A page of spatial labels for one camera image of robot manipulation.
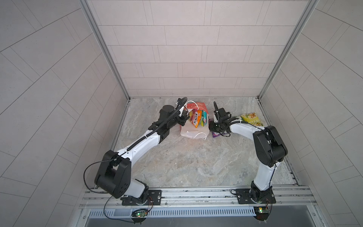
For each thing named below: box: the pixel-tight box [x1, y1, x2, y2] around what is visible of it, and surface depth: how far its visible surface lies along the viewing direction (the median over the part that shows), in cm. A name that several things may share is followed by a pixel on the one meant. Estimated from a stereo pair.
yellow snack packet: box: [240, 112, 264, 127], surface depth 101 cm
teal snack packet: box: [202, 110, 208, 125], surface depth 93 cm
